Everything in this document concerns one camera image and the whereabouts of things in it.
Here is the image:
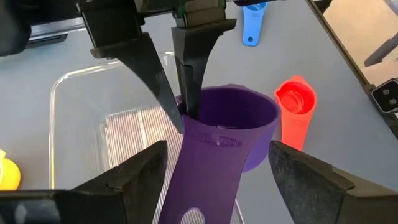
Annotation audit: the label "grey table-level camera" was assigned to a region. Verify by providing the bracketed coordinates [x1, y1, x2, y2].
[371, 78, 398, 114]

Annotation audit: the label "yellow measuring cup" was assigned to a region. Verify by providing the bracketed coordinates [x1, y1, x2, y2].
[0, 149, 22, 191]

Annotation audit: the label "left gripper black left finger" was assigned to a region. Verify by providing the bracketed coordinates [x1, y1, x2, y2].
[0, 139, 169, 224]

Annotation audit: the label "clear plastic basket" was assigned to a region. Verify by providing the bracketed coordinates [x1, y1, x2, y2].
[48, 51, 245, 224]

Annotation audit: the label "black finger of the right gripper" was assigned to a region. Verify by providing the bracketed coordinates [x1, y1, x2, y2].
[170, 18, 237, 121]
[76, 0, 185, 134]

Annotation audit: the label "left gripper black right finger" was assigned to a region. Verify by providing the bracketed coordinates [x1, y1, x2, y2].
[269, 139, 398, 224]

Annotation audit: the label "blue measuring cup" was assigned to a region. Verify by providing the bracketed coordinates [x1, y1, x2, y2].
[241, 2, 268, 47]

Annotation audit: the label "red measuring cup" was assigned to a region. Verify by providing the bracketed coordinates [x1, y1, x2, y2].
[273, 75, 318, 152]

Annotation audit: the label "black table edge frame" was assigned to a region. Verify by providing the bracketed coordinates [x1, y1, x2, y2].
[306, 0, 398, 139]

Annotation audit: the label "purple measuring cup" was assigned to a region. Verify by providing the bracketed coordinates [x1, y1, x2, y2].
[157, 83, 282, 224]

